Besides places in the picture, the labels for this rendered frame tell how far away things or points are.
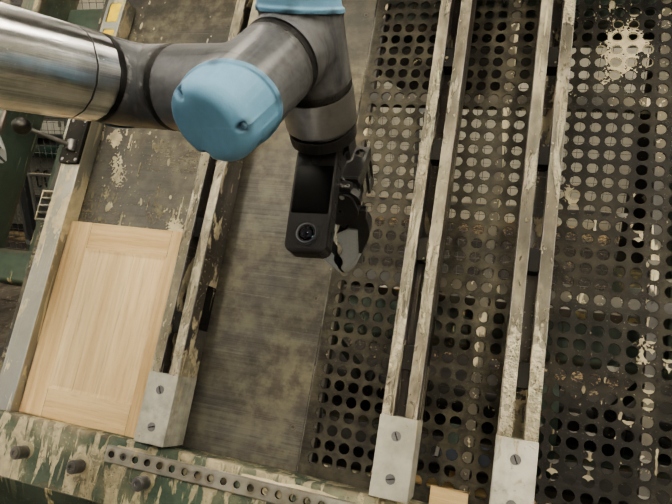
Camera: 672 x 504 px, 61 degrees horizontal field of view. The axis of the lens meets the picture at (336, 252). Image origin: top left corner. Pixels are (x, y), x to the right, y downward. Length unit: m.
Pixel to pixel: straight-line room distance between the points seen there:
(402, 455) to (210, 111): 0.66
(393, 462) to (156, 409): 0.43
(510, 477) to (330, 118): 0.61
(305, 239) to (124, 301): 0.72
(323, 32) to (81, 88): 0.20
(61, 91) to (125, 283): 0.80
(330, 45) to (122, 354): 0.85
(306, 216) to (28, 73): 0.28
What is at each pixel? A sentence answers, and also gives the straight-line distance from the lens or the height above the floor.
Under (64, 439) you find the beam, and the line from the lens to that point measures 1.25.
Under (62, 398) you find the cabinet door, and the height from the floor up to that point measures 0.93.
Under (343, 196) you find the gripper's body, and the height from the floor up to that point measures 1.43.
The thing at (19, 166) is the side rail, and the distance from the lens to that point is 1.60.
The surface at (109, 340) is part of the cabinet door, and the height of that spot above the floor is 1.03.
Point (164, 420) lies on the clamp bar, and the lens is 1.10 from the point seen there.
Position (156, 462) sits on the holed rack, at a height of 0.89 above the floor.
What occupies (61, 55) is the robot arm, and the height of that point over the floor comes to 1.57.
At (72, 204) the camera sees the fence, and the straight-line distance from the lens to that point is 1.37.
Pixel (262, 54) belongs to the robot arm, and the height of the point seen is 1.57.
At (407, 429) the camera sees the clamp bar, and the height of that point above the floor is 1.01.
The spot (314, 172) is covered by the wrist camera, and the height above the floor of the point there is 1.46.
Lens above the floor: 1.57
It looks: 19 degrees down
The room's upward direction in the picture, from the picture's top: straight up
